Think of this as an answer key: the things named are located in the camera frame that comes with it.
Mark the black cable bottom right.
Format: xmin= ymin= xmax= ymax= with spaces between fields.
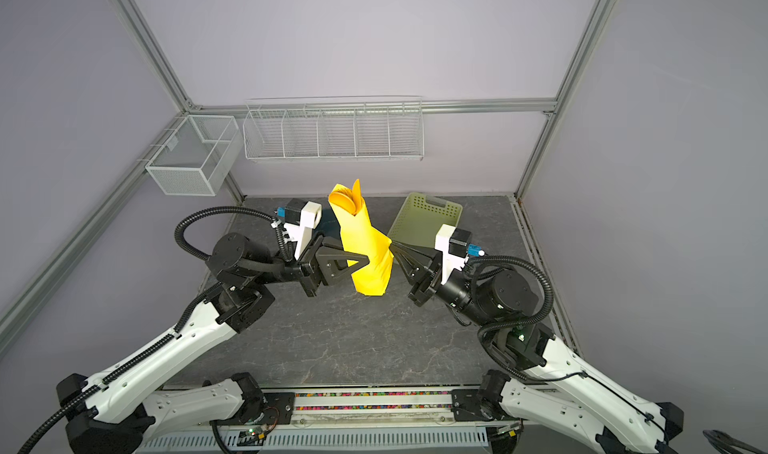
xmin=703 ymin=429 xmax=766 ymax=454

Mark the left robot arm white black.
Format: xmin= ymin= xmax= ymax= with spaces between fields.
xmin=20 ymin=202 xmax=369 ymax=453

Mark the light green perforated basket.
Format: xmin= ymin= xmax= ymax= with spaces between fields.
xmin=387 ymin=192 xmax=463 ymax=248

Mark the yellow paper napkin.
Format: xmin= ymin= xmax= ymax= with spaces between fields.
xmin=330 ymin=179 xmax=394 ymax=297

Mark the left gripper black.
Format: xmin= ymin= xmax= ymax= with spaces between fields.
xmin=253 ymin=231 xmax=370 ymax=299

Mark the white vent grille strip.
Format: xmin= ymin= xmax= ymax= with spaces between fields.
xmin=136 ymin=426 xmax=490 ymax=453

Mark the white wire shelf rack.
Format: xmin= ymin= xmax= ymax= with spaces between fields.
xmin=242 ymin=96 xmax=425 ymax=161

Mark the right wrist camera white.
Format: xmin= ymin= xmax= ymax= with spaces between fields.
xmin=435 ymin=224 xmax=485 ymax=284

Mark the dark teal plastic tub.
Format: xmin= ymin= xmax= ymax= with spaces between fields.
xmin=315 ymin=207 xmax=341 ymax=240

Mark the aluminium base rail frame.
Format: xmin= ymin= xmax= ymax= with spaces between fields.
xmin=104 ymin=383 xmax=640 ymax=454

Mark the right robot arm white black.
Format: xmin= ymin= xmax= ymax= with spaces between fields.
xmin=390 ymin=243 xmax=684 ymax=453

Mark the white mesh box basket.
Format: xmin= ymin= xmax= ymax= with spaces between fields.
xmin=146 ymin=115 xmax=244 ymax=197

